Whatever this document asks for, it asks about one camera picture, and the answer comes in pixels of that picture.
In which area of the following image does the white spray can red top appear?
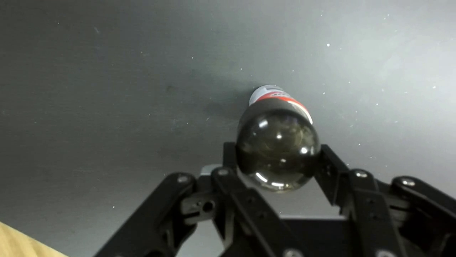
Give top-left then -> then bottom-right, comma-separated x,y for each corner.
247,83 -> 315,126

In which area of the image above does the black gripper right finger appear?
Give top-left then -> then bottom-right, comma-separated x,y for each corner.
314,143 -> 456,257

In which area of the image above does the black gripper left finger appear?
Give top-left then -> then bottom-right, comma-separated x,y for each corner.
94,142 -> 297,257

